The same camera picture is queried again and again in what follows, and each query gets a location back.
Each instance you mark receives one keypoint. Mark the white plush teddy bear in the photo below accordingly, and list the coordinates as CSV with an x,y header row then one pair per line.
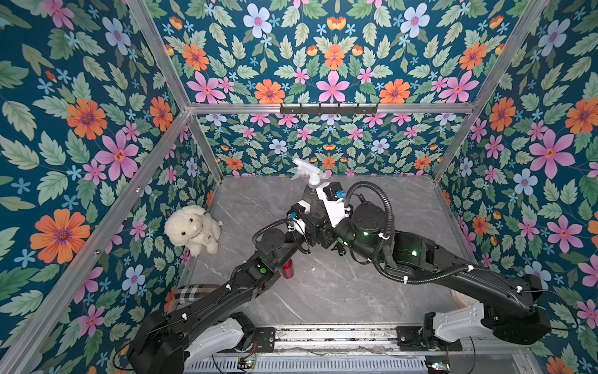
x,y
195,229

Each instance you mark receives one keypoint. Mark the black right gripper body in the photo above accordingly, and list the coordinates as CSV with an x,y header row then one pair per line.
x,y
328,234

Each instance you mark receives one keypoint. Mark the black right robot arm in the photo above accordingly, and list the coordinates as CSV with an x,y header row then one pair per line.
x,y
360,221

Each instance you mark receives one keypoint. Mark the round beige wall clock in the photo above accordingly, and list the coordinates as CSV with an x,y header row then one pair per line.
x,y
461,300

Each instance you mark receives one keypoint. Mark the plaid fabric cloth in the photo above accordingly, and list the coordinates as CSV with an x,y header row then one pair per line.
x,y
191,293

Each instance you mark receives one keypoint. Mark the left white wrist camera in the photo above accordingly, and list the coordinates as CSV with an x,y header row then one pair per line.
x,y
297,214

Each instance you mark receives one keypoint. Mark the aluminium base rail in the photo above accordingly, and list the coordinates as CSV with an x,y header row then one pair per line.
x,y
326,339

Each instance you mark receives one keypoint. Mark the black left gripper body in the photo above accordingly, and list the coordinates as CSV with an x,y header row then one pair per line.
x,y
310,238

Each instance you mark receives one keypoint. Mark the black hook rail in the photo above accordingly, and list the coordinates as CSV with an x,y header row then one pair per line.
x,y
328,109

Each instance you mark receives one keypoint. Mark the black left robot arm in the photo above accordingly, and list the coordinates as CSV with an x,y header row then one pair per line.
x,y
274,244

